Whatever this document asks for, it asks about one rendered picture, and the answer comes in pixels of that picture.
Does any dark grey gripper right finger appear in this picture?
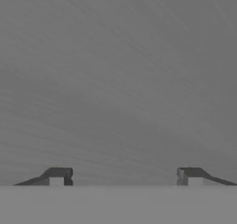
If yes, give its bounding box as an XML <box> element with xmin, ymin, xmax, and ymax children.
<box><xmin>176</xmin><ymin>167</ymin><xmax>237</xmax><ymax>187</ymax></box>

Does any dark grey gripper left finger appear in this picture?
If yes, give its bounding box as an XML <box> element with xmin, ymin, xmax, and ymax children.
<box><xmin>13</xmin><ymin>167</ymin><xmax>74</xmax><ymax>187</ymax></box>

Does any grey fridge door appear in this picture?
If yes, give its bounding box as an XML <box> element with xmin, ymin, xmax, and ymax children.
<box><xmin>0</xmin><ymin>0</ymin><xmax>237</xmax><ymax>187</ymax></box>

